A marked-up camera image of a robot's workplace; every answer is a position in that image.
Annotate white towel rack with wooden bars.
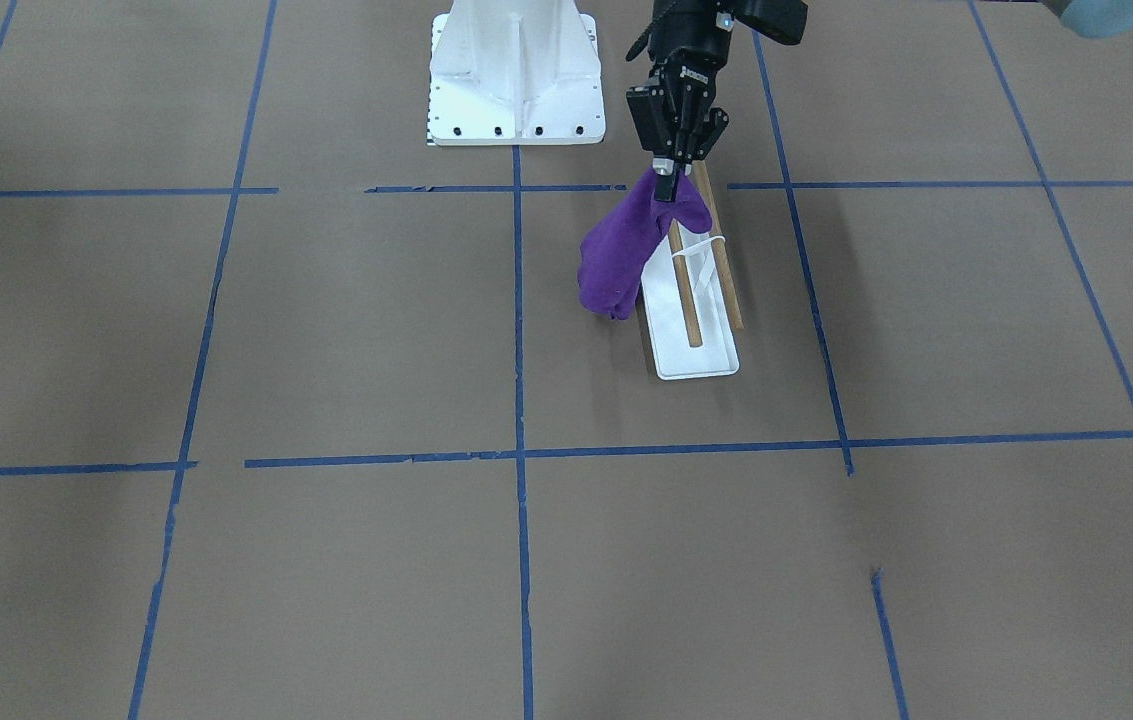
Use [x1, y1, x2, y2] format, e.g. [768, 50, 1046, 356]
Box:
[642, 161, 743, 381]

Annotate white camera pole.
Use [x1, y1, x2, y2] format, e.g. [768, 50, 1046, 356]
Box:
[429, 1, 603, 115]

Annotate white mounting plate with bolts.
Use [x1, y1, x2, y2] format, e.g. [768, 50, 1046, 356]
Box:
[426, 1, 607, 146]

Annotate blue tape grid lines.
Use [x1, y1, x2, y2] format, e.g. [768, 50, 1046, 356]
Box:
[0, 1, 1133, 719]

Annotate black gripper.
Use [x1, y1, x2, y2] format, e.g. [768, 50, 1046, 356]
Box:
[627, 1, 732, 202]

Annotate purple towel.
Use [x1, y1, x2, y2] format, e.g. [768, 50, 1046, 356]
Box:
[578, 169, 713, 320]

